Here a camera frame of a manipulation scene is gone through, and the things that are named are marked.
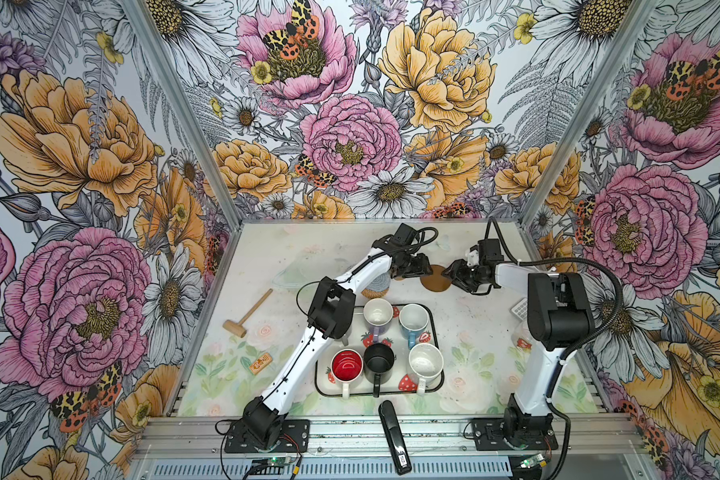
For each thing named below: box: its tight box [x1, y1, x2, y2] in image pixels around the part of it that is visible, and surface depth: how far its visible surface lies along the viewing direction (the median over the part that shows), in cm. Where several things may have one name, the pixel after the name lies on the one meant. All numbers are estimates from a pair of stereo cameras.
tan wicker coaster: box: [361, 287, 389, 299], surface depth 102 cm
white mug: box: [408, 343, 444, 395], surface depth 82 cm
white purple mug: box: [363, 298, 394, 343], surface depth 91 cm
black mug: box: [363, 343, 395, 398], surface depth 80 cm
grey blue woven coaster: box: [365, 271, 391, 291], surface depth 103 cm
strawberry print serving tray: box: [315, 305, 445, 398], surface depth 86 cm
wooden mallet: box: [222, 288, 273, 338], surface depth 94 cm
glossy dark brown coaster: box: [420, 264, 452, 292], surface depth 105 cm
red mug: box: [330, 348, 364, 399], surface depth 81 cm
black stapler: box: [378, 400, 412, 476], surface depth 71 cm
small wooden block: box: [250, 352, 273, 375], surface depth 87 cm
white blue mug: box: [399, 303, 430, 349], surface depth 88 cm
